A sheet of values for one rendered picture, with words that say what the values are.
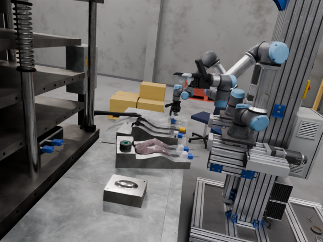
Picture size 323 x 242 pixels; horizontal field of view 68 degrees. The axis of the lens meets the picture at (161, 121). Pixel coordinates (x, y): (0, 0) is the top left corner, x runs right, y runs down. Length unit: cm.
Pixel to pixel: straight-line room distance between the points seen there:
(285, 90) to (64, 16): 844
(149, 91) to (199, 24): 381
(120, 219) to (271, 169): 100
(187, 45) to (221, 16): 131
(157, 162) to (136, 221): 50
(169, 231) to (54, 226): 51
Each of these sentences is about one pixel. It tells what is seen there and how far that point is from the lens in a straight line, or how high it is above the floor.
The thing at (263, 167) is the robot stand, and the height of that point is 92.
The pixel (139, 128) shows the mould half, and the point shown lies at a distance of 191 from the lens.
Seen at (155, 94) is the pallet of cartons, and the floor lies 50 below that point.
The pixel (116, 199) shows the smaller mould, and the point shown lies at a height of 83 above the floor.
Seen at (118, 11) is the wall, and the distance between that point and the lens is 866.
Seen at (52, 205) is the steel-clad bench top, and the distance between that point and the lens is 135.
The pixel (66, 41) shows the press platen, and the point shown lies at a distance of 181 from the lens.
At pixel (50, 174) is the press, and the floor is 78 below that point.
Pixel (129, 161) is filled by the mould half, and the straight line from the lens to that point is 158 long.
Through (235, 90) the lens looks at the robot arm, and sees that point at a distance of 218.
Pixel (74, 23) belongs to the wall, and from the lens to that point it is 932.
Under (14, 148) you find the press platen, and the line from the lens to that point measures 144.
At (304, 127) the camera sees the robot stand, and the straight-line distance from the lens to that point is 194.
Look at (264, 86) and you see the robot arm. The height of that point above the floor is 143.
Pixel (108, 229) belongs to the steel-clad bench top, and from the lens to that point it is 120.
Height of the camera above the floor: 164
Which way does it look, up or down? 20 degrees down
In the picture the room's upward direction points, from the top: 7 degrees clockwise
